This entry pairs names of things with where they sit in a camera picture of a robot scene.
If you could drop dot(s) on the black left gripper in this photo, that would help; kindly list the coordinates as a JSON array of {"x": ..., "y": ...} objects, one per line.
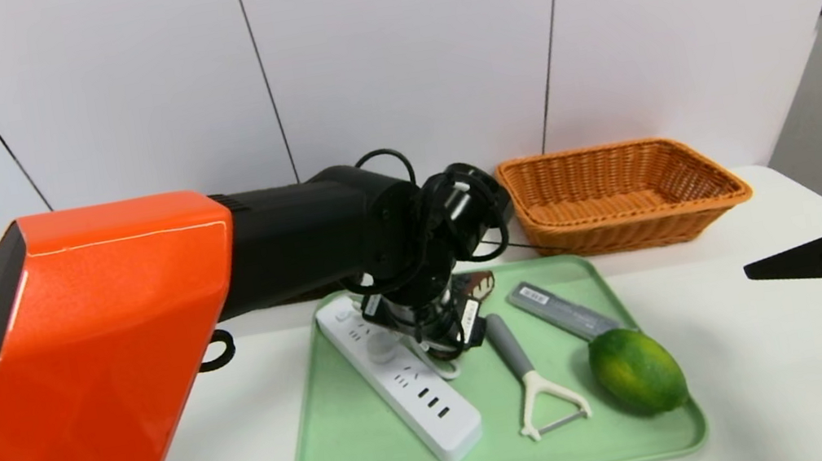
[{"x": 471, "y": 313}]

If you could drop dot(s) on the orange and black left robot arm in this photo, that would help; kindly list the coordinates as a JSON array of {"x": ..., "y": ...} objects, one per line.
[{"x": 109, "y": 352}]

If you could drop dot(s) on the orange wicker basket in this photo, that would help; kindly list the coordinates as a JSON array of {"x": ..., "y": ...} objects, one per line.
[{"x": 626, "y": 233}]

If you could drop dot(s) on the chocolate blueberry cake slice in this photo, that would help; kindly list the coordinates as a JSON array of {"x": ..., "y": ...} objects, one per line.
[{"x": 481, "y": 281}]

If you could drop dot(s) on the grey pencil lead case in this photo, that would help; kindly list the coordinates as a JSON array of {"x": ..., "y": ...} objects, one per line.
[{"x": 555, "y": 308}]

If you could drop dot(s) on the light green plastic tray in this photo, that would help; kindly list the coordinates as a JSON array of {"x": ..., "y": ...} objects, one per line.
[{"x": 364, "y": 452}]

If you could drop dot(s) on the green lime fruit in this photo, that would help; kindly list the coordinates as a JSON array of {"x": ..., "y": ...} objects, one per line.
[{"x": 638, "y": 372}]

